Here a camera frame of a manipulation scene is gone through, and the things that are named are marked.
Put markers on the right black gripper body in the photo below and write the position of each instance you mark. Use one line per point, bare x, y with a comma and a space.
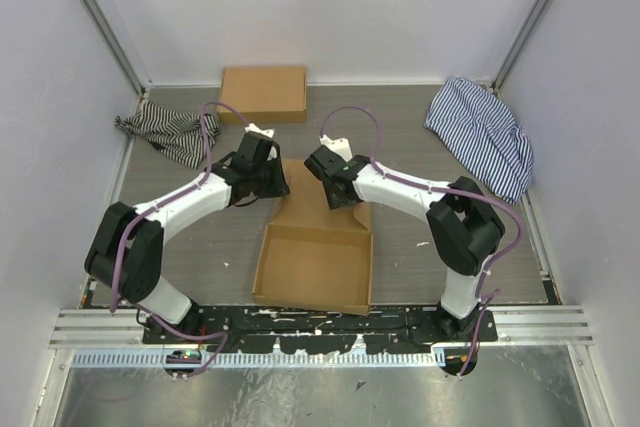
333, 202

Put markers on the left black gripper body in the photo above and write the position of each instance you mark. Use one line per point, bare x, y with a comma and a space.
262, 186

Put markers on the cardboard box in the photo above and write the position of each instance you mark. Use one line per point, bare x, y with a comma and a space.
266, 94
313, 257

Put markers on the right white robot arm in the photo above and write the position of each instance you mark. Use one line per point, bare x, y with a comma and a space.
465, 228

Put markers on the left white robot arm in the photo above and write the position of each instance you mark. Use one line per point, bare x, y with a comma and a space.
126, 254

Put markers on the folded closed cardboard box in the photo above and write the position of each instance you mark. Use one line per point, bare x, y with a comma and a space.
266, 94

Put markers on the black white striped cloth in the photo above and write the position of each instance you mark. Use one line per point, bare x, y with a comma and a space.
176, 135

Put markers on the blue white striped cloth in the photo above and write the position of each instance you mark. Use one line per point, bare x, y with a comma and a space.
482, 133

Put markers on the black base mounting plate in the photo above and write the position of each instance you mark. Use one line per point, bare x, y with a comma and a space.
395, 329

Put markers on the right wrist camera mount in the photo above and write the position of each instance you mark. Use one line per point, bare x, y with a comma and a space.
340, 146

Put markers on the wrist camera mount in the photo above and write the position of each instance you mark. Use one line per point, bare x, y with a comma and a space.
340, 146
253, 128

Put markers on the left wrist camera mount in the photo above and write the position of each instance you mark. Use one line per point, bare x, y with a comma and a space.
253, 128

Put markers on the left aluminium frame post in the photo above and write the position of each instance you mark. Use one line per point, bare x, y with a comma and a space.
113, 44

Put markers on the aluminium frame post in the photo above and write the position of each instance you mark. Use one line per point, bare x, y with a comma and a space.
113, 44
526, 31

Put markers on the slotted grey cable duct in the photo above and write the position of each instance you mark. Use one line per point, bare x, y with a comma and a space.
165, 357

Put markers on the aluminium front rail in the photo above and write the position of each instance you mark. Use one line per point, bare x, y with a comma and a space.
524, 324

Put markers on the right aluminium frame post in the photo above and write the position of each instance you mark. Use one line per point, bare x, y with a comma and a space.
526, 31

